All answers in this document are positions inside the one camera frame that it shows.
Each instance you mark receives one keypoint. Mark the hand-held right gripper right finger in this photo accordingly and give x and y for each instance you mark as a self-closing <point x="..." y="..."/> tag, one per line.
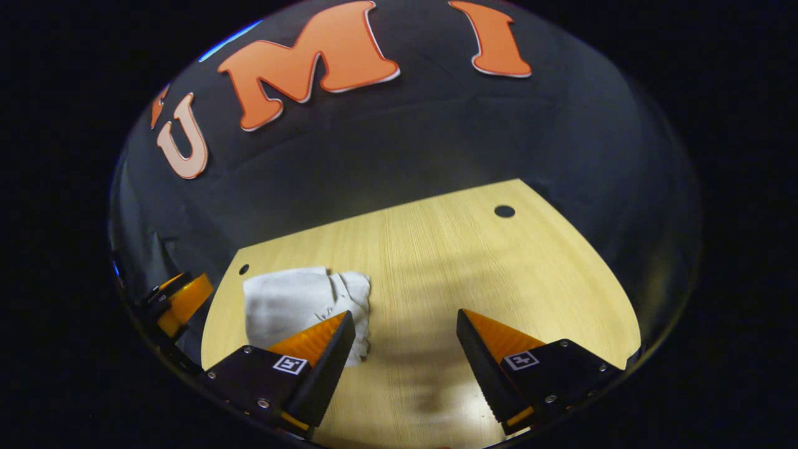
<point x="483" y="368"/>

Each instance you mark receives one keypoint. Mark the black backdrop cloth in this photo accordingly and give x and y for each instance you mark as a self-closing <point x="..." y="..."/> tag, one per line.
<point x="436" y="137"/>

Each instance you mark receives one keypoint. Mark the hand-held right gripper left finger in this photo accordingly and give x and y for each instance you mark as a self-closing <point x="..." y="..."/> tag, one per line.
<point x="324" y="368"/>

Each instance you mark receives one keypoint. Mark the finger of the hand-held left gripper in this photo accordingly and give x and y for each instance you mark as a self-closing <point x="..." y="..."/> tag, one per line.
<point x="187" y="299"/>

